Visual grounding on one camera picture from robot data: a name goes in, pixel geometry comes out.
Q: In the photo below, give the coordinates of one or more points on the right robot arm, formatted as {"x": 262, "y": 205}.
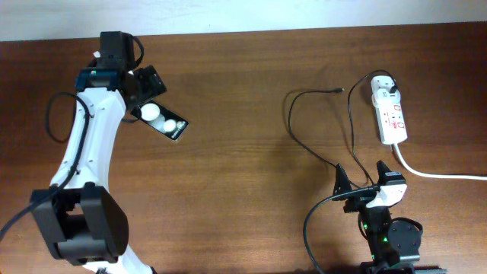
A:
{"x": 393, "y": 242}

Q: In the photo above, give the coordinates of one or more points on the white power strip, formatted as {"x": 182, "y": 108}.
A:
{"x": 391, "y": 124}

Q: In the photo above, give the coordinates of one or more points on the white charger plug adapter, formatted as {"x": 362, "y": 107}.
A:
{"x": 384, "y": 91}

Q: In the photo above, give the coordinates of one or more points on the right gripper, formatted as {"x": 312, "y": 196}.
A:
{"x": 343, "y": 184}

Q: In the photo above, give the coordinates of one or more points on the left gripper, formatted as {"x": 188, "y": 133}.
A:
{"x": 152, "y": 84}

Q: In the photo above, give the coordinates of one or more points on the black smartphone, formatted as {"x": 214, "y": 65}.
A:
{"x": 161, "y": 119}

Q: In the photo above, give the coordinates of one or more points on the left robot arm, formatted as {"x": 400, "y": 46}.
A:
{"x": 78, "y": 219}

